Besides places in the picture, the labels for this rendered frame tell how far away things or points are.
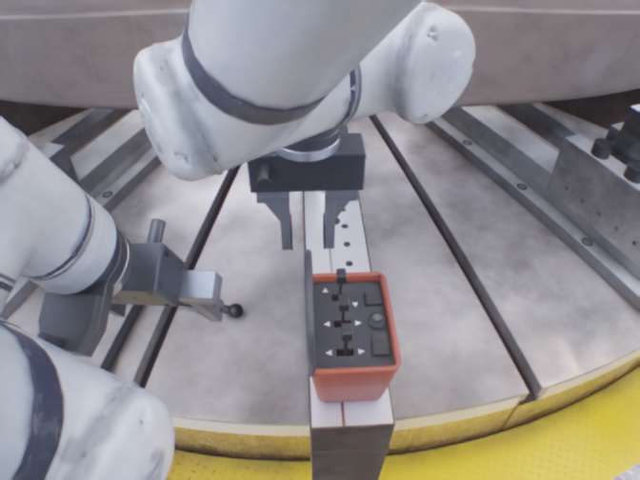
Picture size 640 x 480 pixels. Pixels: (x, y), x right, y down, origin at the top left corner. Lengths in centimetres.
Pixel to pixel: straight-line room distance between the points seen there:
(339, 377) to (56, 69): 109
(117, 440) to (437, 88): 29
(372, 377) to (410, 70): 50
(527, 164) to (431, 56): 164
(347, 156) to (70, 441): 40
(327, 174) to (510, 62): 85
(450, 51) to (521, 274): 133
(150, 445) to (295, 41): 19
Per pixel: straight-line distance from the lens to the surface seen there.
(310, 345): 65
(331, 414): 80
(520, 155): 197
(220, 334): 137
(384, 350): 73
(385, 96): 34
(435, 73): 34
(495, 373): 136
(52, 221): 36
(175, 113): 25
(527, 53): 132
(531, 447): 165
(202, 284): 48
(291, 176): 53
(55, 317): 44
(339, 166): 52
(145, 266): 45
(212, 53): 22
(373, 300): 79
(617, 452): 178
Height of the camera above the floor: 140
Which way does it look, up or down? 43 degrees down
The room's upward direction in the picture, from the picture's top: straight up
